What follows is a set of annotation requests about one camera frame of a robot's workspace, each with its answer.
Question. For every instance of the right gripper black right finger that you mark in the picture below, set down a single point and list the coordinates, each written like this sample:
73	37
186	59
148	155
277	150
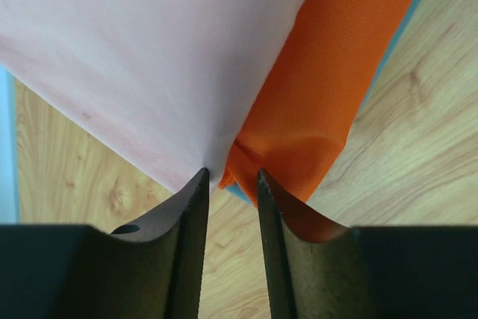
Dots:
316	268

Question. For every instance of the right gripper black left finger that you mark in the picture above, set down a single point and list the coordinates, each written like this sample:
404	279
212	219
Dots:
150	267

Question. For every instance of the pink t-shirt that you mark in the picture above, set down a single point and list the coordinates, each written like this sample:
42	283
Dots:
167	84

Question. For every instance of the folded orange t-shirt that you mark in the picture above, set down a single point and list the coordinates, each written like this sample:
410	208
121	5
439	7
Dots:
317	91

